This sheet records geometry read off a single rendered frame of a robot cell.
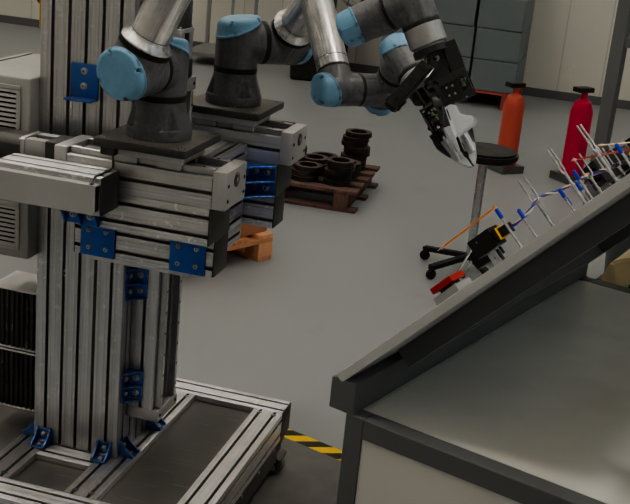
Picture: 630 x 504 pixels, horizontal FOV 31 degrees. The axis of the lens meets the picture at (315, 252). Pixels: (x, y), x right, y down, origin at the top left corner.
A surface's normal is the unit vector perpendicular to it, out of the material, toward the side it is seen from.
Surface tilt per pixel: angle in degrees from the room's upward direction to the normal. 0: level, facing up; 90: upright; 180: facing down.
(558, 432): 0
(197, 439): 0
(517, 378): 0
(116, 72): 97
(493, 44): 90
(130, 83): 97
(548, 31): 90
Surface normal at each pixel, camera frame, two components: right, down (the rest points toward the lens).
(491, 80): -0.26, 0.28
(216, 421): 0.09, -0.95
